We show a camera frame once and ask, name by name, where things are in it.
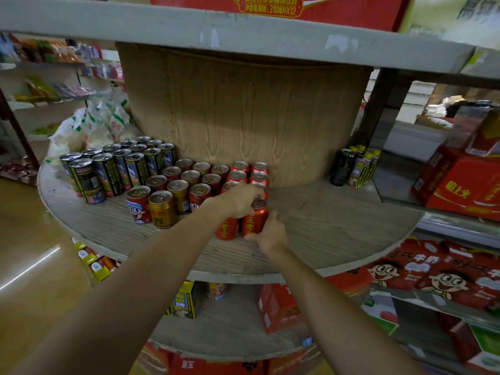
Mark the red can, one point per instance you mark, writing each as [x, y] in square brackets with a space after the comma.
[252, 224]

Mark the yellow green bottle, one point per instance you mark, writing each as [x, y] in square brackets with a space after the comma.
[363, 167]

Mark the small green-top box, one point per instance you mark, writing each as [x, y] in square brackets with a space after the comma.
[476, 343]
[381, 312]

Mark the pile of yellow snack packets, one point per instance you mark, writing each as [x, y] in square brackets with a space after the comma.
[39, 89]

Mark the person's right forearm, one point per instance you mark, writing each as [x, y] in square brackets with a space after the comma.
[343, 320]

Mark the group of red packets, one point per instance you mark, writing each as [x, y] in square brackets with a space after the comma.
[19, 171]

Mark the group of tall blue-yellow cans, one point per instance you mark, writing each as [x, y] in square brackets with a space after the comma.
[105, 175]

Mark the person's left hand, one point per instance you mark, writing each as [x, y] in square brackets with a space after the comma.
[238, 199]

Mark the large red gift carton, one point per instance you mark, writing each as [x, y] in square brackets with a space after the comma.
[332, 9]

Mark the person's left forearm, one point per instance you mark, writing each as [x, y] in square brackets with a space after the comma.
[125, 296]

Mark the red and gold shelf cans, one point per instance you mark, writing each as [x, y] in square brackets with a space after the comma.
[162, 210]

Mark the dark price tag strip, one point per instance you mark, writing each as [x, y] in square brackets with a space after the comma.
[307, 342]

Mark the row of yellow orange cartons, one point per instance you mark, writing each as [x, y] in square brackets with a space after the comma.
[185, 300]

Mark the rows of colourful packets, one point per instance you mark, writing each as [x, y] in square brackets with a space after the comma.
[105, 68]

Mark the block of red slim cans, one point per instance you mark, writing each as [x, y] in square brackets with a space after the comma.
[227, 229]

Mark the person's right hand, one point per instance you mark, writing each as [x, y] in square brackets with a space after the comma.
[271, 234]

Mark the red yellow-print carton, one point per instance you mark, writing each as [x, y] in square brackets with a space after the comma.
[461, 183]

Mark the yellow red tall pack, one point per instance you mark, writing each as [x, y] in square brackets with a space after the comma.
[486, 132]

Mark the black can by column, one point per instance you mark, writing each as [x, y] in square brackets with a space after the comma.
[343, 167]

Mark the red porridge print carton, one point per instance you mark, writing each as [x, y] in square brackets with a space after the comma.
[215, 367]
[156, 359]
[293, 363]

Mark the row of mixed colour packets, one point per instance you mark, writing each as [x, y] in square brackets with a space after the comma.
[39, 50]

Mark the round wooden shelf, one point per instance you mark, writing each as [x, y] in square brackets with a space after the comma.
[332, 222]

